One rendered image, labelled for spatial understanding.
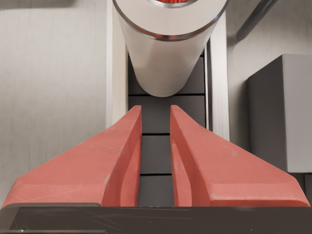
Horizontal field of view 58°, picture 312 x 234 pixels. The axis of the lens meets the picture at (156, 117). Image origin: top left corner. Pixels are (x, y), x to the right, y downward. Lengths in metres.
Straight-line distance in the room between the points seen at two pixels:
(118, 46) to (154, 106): 0.07
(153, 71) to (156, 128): 0.11
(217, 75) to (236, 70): 0.15
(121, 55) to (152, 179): 0.12
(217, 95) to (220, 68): 0.02
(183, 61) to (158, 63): 0.01
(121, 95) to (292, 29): 0.23
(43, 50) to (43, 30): 0.02
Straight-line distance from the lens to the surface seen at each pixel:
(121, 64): 0.25
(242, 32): 0.34
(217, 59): 0.20
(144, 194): 0.28
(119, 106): 0.24
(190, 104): 0.28
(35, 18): 0.38
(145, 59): 0.16
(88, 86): 0.34
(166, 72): 0.17
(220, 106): 0.20
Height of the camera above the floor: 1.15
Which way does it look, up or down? 85 degrees down
